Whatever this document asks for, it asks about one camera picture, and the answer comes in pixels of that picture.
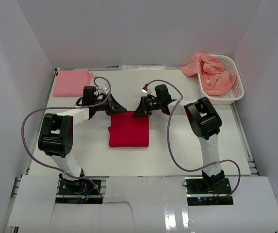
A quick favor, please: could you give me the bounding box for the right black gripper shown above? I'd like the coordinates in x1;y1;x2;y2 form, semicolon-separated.
132;96;163;118

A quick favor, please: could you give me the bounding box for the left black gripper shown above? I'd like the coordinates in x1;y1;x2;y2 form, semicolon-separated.
93;93;127;117

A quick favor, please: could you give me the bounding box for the red t shirt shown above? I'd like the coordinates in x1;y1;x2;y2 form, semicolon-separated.
108;111;149;148

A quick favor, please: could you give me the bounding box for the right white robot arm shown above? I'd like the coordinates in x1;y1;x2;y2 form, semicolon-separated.
132;84;225;194

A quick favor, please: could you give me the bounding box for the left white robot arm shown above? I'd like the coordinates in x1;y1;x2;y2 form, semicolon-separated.
38;83;127;194

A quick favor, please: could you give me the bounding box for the folded pink t shirt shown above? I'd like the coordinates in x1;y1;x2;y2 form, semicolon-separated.
53;69;93;97

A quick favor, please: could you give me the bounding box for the white paper sheet rear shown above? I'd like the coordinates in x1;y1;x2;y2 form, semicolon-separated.
119;65;166;71

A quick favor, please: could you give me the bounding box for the salmon t shirt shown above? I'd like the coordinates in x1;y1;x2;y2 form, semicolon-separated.
180;53;237;96

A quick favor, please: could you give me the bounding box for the white plastic basket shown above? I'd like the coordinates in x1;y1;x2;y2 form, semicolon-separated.
197;54;245;105

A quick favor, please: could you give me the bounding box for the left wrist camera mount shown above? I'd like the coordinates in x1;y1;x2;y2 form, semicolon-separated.
99;83;111;95

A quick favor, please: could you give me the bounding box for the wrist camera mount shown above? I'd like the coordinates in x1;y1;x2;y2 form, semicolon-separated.
141;83;152;96
99;83;111;95

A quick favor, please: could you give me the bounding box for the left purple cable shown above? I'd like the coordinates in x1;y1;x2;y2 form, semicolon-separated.
21;77;113;198

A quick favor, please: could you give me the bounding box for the purple cable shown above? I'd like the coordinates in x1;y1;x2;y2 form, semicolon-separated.
21;77;113;198
145;80;242;200

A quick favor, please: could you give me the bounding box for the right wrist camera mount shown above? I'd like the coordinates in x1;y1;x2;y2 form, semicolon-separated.
141;83;152;96

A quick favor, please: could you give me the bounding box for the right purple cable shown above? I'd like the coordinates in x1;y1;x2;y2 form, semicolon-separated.
145;80;242;200

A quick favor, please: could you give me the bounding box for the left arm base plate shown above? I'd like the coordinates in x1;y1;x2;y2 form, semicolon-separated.
55;179;103;204

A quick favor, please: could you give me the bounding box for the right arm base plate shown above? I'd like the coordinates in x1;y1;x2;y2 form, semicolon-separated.
182;178;234;206

